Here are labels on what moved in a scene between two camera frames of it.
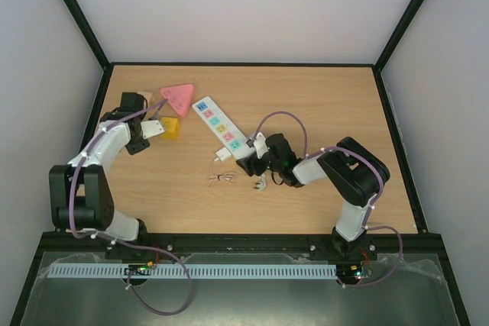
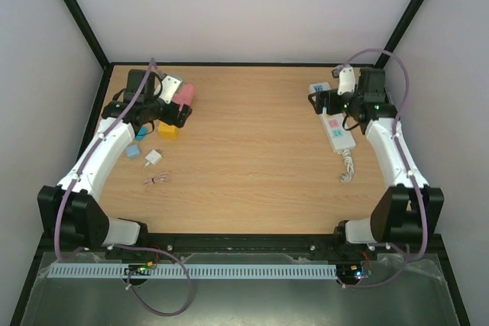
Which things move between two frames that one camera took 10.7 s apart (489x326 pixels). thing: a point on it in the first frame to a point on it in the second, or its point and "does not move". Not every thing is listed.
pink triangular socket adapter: x=179 y=97 does not move
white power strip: x=232 y=138 to x=340 y=138
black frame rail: x=380 y=245 does not move
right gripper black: x=256 y=163 to x=321 y=99
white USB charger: x=223 y=154 to x=153 y=157
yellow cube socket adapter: x=172 y=125 does not move
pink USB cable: x=230 y=176 to x=163 y=176
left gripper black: x=132 y=149 to x=171 y=117
